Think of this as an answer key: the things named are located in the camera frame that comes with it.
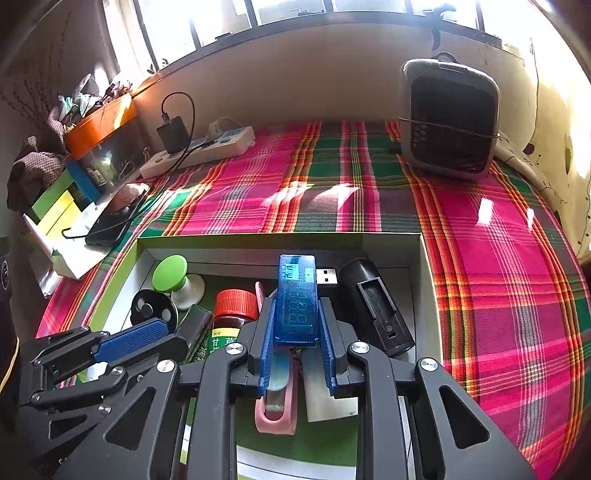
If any white tissue paper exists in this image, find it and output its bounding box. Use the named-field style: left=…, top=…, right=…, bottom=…
left=48, top=182, right=153, bottom=280

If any black rectangular device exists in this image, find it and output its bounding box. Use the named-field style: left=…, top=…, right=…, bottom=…
left=340, top=258, right=415, bottom=357

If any green yellow box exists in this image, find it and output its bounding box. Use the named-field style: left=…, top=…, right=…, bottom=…
left=23, top=168, right=90, bottom=241

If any clear plastic container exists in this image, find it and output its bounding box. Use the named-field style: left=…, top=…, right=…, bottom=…
left=65, top=115, right=153, bottom=204

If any brown bottle red cap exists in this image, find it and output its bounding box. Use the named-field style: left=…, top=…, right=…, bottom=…
left=196, top=289, right=260, bottom=365

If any pile of plastic bags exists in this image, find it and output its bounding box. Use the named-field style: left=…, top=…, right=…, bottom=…
left=48, top=74, right=134, bottom=134

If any black power adapter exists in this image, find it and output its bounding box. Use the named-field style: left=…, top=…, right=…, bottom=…
left=157, top=116, right=188, bottom=154

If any black smartphone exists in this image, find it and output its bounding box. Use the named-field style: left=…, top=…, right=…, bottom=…
left=84, top=185, right=153, bottom=246

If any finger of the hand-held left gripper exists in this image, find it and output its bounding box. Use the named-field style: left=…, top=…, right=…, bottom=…
left=18, top=335, right=190, bottom=464
left=30, top=318, right=170, bottom=384

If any white power strip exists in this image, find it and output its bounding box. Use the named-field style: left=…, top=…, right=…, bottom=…
left=140, top=126, right=256, bottom=180

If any green white knob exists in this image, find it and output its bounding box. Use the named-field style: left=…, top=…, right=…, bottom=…
left=152, top=256, right=205, bottom=311

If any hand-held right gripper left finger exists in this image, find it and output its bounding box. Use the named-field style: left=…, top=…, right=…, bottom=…
left=55, top=298, right=278, bottom=480

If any green cardboard box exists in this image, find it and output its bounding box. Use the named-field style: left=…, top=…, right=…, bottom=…
left=88, top=233, right=444, bottom=480

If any brown checked cloth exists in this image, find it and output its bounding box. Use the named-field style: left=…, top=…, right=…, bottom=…
left=7, top=136, right=68, bottom=210

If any heart print curtain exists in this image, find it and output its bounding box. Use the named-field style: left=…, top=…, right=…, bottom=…
left=503, top=41, right=591, bottom=264

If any white wall charger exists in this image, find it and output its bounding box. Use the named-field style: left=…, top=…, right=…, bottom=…
left=302, top=355, right=361, bottom=423

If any grey portable heater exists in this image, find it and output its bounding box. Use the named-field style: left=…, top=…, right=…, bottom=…
left=399, top=58, right=502, bottom=180

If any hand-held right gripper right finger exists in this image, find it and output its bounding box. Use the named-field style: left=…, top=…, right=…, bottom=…
left=318, top=298, right=539, bottom=480

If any black charging cable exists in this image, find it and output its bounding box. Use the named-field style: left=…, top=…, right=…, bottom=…
left=62, top=92, right=197, bottom=241

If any black round disc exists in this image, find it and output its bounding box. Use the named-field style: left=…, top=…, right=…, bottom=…
left=130, top=288, right=180, bottom=333

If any white plug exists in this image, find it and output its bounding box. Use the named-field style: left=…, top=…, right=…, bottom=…
left=208, top=117, right=241, bottom=141

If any window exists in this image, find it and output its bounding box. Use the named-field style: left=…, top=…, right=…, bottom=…
left=102, top=0, right=504, bottom=70

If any black window handle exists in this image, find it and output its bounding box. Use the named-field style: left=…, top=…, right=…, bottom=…
left=427, top=4, right=458, bottom=47

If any orange box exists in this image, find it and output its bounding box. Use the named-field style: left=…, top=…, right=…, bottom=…
left=64, top=98, right=139, bottom=157

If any blue usb tester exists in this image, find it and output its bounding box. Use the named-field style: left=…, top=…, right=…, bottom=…
left=272, top=254, right=340, bottom=347

